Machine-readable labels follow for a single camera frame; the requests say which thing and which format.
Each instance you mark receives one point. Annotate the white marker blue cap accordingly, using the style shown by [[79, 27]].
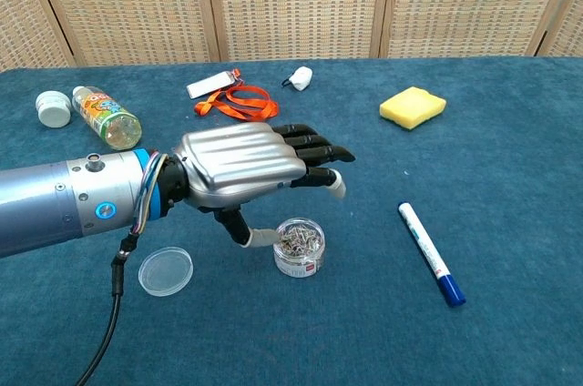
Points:
[[428, 251]]

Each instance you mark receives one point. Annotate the yellow sponge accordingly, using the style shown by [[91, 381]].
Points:
[[412, 107]]

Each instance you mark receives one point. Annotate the round paperclip container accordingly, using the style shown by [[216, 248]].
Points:
[[299, 251]]

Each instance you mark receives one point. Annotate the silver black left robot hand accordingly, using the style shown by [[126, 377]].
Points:
[[237, 163]]

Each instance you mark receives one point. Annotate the white ID badge card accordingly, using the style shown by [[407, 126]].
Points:
[[209, 84]]

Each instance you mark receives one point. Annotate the white pill bottle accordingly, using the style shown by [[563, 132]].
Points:
[[54, 108]]

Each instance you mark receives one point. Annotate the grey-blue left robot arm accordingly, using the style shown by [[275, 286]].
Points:
[[54, 199]]

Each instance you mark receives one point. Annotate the woven folding screen panel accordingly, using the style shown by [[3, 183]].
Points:
[[296, 3], [127, 3], [567, 26], [23, 8], [473, 3]]

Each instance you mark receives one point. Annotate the white crumpled face mask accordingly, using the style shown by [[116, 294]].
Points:
[[301, 78]]

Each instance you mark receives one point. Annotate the clear round plastic lid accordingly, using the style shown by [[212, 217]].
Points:
[[165, 271]]

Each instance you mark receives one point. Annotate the clear orange-label drink bottle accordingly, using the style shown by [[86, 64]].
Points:
[[107, 117]]

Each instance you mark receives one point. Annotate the blue carpet table cloth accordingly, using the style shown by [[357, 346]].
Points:
[[478, 222]]

